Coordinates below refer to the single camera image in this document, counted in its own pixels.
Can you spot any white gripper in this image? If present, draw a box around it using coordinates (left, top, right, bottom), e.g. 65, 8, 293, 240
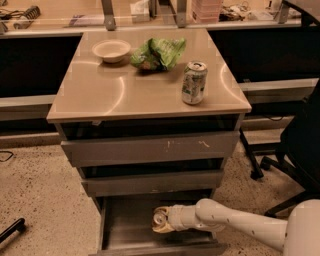
152, 205, 185, 234

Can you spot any orange soda can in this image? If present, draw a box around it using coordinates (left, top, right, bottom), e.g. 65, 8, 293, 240
153, 210, 167, 226

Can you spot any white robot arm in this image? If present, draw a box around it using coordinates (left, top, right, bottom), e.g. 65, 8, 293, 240
152, 199, 320, 256

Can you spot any bottom grey drawer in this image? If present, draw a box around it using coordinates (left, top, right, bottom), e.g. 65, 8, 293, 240
90, 190, 227, 256

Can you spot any grey drawer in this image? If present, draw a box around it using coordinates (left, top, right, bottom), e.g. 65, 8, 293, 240
81, 169, 224, 197
90, 190, 227, 256
61, 131, 239, 167

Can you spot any middle grey drawer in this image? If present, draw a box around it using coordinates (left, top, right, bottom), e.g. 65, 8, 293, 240
81, 169, 224, 197

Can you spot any top grey drawer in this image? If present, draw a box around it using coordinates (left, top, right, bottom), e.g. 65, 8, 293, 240
61, 131, 239, 167

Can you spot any grey drawer cabinet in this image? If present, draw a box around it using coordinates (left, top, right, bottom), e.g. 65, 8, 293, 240
46, 28, 253, 256

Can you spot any green white soda can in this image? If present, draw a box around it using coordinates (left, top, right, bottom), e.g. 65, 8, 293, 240
182, 61, 208, 105

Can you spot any black chair leg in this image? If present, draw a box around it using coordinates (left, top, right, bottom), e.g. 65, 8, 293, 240
0, 218, 26, 243

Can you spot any black office chair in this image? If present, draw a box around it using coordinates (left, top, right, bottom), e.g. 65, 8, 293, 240
238, 0, 320, 218

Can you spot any green chip bag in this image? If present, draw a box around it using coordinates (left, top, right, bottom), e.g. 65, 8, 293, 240
130, 38, 186, 71

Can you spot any white paper bowl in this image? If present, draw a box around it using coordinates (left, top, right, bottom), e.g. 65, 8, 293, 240
92, 39, 131, 63

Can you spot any white tissue box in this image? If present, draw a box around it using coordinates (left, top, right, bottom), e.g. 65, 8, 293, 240
130, 0, 150, 23

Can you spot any purple paper booklet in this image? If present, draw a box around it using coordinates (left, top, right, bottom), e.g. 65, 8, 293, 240
69, 15, 103, 27

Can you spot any pink plastic container stack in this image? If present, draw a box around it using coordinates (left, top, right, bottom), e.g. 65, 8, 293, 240
191, 0, 223, 23

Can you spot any black coiled tool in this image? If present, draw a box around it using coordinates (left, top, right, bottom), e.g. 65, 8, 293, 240
13, 5, 41, 30

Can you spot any black floor cable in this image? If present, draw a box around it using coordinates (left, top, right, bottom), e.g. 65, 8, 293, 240
0, 150, 15, 164

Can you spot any cluttered cables pile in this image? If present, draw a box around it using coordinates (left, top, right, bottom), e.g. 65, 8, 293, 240
218, 1, 252, 22

